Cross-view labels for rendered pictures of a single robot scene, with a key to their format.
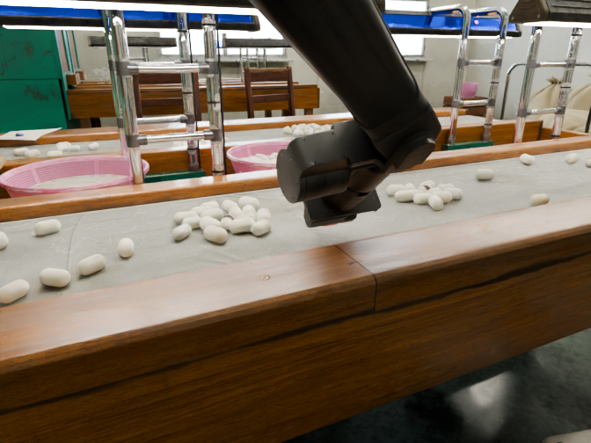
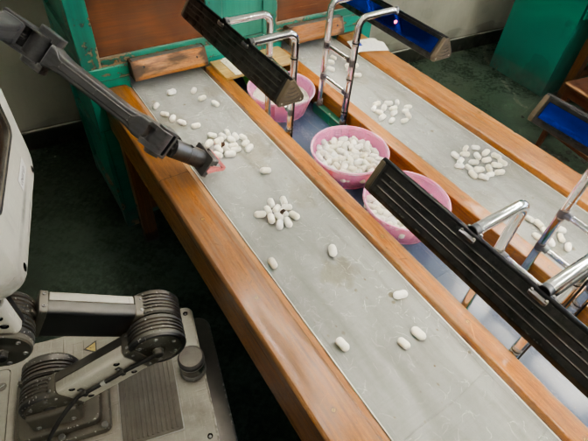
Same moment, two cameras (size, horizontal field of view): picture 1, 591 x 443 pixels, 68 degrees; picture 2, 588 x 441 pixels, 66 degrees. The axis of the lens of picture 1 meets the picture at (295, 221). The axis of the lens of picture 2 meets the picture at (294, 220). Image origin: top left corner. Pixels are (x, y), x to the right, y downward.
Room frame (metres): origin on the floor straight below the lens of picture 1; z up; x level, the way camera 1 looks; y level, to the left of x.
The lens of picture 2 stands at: (0.60, -1.15, 1.69)
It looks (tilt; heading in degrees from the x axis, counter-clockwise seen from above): 46 degrees down; 78
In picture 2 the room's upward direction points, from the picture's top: 5 degrees clockwise
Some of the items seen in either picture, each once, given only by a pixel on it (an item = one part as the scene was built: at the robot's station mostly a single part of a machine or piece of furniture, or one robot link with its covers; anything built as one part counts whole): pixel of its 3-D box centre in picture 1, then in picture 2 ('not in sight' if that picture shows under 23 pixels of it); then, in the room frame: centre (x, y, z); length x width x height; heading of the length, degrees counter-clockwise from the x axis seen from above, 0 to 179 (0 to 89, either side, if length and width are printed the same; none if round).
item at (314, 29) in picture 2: not in sight; (314, 29); (1.04, 0.81, 0.83); 0.30 x 0.06 x 0.07; 24
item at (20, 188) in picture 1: (82, 192); (280, 97); (0.84, 0.43, 0.72); 0.27 x 0.27 x 0.10
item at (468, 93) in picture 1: (464, 106); not in sight; (6.23, -2.36, 0.32); 0.42 x 0.42 x 0.64; 20
